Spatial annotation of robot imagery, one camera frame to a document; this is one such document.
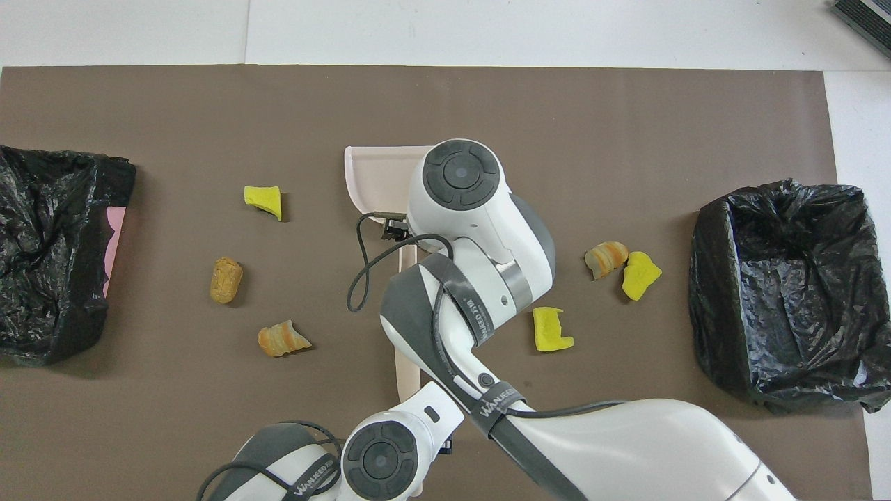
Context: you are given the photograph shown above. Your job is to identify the brown toy bread roll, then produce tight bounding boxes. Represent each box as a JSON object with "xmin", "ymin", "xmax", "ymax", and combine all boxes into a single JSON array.
[{"xmin": 210, "ymin": 257, "xmax": 244, "ymax": 305}]

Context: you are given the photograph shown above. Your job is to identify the black plastic trash bag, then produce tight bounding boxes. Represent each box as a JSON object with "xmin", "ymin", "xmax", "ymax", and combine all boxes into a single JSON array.
[
  {"xmin": 688, "ymin": 179, "xmax": 891, "ymax": 415},
  {"xmin": 0, "ymin": 145, "xmax": 137, "ymax": 367}
]

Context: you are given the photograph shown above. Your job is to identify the dark ribbed device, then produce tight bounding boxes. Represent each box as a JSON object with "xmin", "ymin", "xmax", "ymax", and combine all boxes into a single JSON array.
[{"xmin": 830, "ymin": 0, "xmax": 891, "ymax": 60}]

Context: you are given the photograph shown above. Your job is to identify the yellow foam chunk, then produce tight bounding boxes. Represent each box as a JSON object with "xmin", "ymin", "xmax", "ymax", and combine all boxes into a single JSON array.
[{"xmin": 622, "ymin": 251, "xmax": 663, "ymax": 302}]

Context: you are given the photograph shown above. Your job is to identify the toy croissant piece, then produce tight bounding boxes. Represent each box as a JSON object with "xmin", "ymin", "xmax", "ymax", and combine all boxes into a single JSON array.
[
  {"xmin": 585, "ymin": 241, "xmax": 629, "ymax": 280},
  {"xmin": 258, "ymin": 319, "xmax": 313, "ymax": 358}
]

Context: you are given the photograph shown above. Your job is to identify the yellow green sponge piece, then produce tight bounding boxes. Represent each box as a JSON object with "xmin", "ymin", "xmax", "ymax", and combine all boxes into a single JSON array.
[{"xmin": 244, "ymin": 185, "xmax": 284, "ymax": 223}]

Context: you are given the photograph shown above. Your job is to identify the brown paper table mat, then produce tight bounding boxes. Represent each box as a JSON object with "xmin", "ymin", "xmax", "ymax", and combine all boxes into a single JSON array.
[{"xmin": 0, "ymin": 65, "xmax": 874, "ymax": 501}]

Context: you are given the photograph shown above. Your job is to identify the beige brush with black bristles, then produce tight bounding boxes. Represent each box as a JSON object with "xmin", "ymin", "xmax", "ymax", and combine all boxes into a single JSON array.
[{"xmin": 395, "ymin": 344, "xmax": 422, "ymax": 403}]

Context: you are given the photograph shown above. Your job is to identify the pink plastic bin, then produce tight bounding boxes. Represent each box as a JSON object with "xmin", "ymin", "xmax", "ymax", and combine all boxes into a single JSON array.
[{"xmin": 102, "ymin": 206, "xmax": 127, "ymax": 299}]

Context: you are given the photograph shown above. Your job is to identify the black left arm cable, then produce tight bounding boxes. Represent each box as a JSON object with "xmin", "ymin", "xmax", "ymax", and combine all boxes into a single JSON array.
[{"xmin": 197, "ymin": 421, "xmax": 343, "ymax": 501}]

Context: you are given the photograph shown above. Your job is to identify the beige plastic dustpan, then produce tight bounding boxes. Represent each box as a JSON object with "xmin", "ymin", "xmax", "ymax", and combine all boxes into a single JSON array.
[{"xmin": 344, "ymin": 145, "xmax": 436, "ymax": 272}]

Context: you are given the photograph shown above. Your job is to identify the notched yellow foam piece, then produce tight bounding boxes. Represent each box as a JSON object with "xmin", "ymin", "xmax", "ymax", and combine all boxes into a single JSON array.
[{"xmin": 532, "ymin": 306, "xmax": 575, "ymax": 353}]

